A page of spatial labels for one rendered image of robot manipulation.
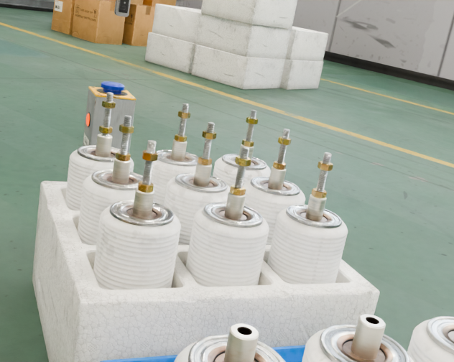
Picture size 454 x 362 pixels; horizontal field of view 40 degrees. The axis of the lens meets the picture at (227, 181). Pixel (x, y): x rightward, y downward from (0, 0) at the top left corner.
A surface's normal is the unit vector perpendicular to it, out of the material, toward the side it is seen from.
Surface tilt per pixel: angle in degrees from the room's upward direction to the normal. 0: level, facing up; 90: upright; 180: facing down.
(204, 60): 90
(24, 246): 0
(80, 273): 0
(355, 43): 90
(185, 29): 90
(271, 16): 90
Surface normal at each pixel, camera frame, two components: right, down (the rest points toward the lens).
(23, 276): 0.17, -0.94
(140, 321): 0.37, 0.33
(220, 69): -0.60, 0.14
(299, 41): 0.76, 0.31
